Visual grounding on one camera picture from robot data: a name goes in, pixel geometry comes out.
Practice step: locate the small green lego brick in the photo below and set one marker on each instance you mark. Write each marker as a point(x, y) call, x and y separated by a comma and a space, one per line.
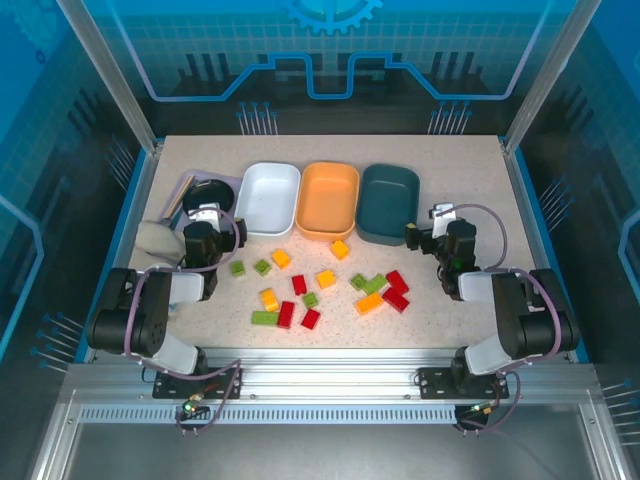
point(262, 267)
point(358, 281)
point(311, 299)
point(238, 269)

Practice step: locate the yellow lego brick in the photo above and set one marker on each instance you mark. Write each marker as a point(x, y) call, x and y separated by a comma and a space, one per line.
point(281, 258)
point(340, 249)
point(326, 279)
point(269, 299)

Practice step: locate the long green lego brick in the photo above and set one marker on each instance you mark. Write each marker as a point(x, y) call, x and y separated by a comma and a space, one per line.
point(375, 284)
point(265, 318)

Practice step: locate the orange lego brick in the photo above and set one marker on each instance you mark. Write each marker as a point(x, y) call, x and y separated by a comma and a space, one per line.
point(369, 303)

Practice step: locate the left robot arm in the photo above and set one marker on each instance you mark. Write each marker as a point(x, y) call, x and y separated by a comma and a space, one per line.
point(155, 320)

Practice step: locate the white plastic container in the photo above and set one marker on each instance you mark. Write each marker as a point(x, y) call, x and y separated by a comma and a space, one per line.
point(267, 200)

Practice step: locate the dark teal plastic container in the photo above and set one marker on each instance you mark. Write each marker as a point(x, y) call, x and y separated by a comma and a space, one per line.
point(390, 200)

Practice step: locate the black bowl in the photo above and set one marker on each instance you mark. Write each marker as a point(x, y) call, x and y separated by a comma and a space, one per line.
point(215, 192)

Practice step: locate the grey cloth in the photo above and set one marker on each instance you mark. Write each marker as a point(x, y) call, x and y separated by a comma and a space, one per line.
point(157, 240)

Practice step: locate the wooden chopstick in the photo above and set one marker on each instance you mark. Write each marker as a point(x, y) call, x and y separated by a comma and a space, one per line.
point(181, 197)
point(175, 199)

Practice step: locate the lavender tray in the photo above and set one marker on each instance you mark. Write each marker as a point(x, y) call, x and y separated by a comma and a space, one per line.
point(200, 176)

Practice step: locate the light blue cup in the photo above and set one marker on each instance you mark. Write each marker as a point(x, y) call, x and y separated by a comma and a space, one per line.
point(174, 306)

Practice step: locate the orange plastic container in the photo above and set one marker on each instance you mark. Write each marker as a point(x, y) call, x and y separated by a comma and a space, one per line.
point(327, 200)

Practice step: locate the small circuit board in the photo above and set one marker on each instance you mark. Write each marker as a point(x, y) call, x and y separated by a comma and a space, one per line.
point(482, 409)
point(192, 407)

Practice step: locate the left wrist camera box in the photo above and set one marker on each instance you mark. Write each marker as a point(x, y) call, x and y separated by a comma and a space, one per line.
point(205, 216)

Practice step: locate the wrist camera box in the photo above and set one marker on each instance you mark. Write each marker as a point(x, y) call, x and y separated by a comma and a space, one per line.
point(444, 215)
point(205, 216)

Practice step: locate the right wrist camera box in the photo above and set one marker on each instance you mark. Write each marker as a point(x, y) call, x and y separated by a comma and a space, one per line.
point(444, 215)

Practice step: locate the aluminium front rail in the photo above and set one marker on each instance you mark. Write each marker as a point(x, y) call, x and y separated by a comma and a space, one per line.
point(325, 370)

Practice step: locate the aluminium frame post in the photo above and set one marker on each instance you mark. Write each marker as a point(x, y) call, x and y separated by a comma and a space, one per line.
point(115, 85)
point(545, 85)

